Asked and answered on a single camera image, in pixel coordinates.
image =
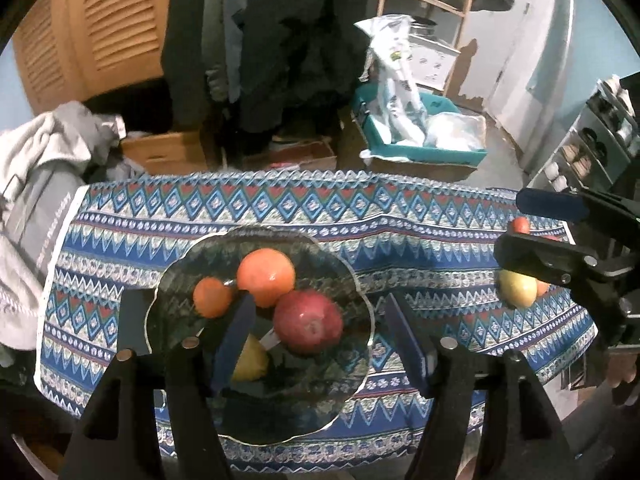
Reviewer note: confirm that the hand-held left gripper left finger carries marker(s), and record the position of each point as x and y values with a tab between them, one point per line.
235	342

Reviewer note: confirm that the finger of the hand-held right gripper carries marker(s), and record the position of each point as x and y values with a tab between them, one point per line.
540	257
550	203

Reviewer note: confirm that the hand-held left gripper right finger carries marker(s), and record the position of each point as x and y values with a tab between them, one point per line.
407	345

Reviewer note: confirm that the yellow lemon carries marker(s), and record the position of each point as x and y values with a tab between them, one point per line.
252	366

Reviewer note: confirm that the yellow green apple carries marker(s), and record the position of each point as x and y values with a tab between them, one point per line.
517	289

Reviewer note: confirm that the small tangerine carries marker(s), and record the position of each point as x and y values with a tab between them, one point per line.
212	299
520	225

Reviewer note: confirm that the orange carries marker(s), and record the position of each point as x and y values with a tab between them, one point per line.
265	277
542	288

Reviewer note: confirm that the scalloped glass bowl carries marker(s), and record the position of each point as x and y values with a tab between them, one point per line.
325	385

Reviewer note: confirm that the person's right hand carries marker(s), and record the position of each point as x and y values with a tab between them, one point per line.
622	374

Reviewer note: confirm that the group of shoes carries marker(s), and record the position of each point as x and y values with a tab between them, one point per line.
582	155

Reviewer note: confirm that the grey shoe rack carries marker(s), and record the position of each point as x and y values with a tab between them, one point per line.
580	135

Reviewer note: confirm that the blue patterned tablecloth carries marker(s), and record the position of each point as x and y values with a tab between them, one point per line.
425	260

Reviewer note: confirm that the clear plastic bag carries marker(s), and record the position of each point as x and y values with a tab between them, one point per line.
457	132

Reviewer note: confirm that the teal plastic bin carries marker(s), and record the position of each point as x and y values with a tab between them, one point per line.
440	152

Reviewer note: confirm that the brown cardboard box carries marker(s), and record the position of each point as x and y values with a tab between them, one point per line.
415	168

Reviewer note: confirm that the white door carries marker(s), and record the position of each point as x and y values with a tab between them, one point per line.
510	35

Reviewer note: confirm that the white plastic basket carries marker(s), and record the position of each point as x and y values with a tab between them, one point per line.
435	62

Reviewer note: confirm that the white printed plastic bag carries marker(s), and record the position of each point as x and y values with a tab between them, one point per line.
397	85

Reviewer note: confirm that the flat cardboard box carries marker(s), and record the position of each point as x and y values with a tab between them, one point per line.
300	157

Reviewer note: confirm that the wooden box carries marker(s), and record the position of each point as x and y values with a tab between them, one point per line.
165	152

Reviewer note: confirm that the metal pot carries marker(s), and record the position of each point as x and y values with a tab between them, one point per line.
424	29

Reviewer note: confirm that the white fleece garment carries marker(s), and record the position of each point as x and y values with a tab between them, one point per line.
15	280

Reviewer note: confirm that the grey hooded sweatshirt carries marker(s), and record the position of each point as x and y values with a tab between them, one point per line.
45	195

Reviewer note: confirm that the black hanging coat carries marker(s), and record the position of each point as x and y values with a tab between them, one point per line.
300	35

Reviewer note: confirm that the grey hanging jacket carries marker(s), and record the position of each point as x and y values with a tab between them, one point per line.
225	35

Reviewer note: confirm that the wooden louvered cabinet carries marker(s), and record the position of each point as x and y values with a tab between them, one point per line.
115	10

